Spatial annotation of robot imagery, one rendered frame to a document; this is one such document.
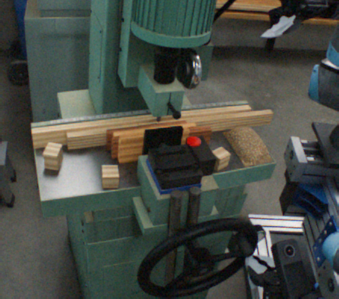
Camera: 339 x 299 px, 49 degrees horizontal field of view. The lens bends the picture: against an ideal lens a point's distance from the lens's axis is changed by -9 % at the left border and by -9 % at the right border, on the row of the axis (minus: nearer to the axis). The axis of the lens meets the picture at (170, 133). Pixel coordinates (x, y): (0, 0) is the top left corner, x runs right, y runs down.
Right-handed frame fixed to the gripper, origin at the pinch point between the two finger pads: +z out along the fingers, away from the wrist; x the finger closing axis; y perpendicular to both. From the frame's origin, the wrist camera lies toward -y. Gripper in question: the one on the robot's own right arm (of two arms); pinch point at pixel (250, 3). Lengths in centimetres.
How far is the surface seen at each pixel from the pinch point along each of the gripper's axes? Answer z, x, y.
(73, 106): 30, 5, -65
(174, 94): 11.3, 13.5, -21.3
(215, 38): -124, -84, -247
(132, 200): 23, 36, -27
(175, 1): 15.4, -1.1, -1.9
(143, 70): 15.7, 5.4, -27.8
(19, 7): 46, -89, -180
